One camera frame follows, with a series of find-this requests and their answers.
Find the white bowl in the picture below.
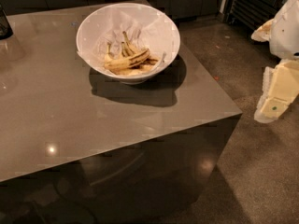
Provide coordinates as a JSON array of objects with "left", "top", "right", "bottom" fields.
[{"left": 76, "top": 2, "right": 181, "bottom": 85}]

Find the dark object at left edge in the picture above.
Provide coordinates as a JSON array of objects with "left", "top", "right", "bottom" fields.
[{"left": 0, "top": 4, "right": 13, "bottom": 40}]

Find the white paper liner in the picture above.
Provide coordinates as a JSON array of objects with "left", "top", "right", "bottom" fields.
[{"left": 77, "top": 7, "right": 174, "bottom": 77}]

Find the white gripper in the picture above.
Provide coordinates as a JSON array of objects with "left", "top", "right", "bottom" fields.
[{"left": 251, "top": 0, "right": 299, "bottom": 123}]

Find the back bananas bunch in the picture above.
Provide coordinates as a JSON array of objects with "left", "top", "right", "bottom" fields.
[{"left": 104, "top": 31, "right": 139, "bottom": 62}]

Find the yellow banana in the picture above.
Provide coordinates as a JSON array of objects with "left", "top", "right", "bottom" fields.
[{"left": 104, "top": 49, "right": 150, "bottom": 71}]

